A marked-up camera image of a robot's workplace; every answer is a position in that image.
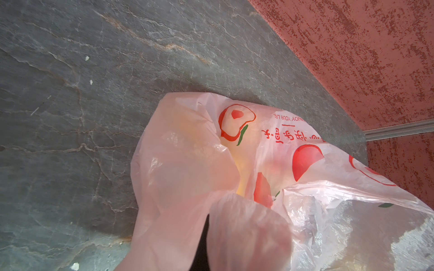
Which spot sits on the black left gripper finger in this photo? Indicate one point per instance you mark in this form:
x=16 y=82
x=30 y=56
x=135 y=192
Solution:
x=201 y=261

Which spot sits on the pink plastic bag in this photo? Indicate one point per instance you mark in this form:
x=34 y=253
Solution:
x=280 y=198

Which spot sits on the right aluminium corner post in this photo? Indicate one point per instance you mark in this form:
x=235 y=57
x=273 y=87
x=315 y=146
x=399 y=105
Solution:
x=401 y=130

